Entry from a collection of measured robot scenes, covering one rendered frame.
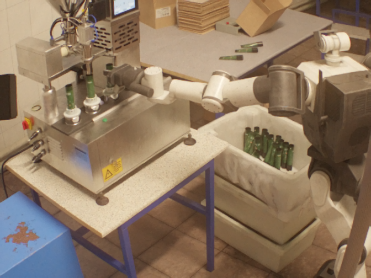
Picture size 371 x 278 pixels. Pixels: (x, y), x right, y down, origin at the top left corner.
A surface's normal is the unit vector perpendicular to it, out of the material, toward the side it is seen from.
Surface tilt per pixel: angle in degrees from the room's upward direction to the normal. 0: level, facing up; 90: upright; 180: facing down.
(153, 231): 0
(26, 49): 90
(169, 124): 90
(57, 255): 90
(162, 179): 0
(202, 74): 0
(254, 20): 90
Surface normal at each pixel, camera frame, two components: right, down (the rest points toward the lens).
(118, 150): 0.77, 0.31
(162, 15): 0.53, 0.43
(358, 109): 0.34, 0.46
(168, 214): -0.04, -0.85
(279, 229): -0.73, 0.47
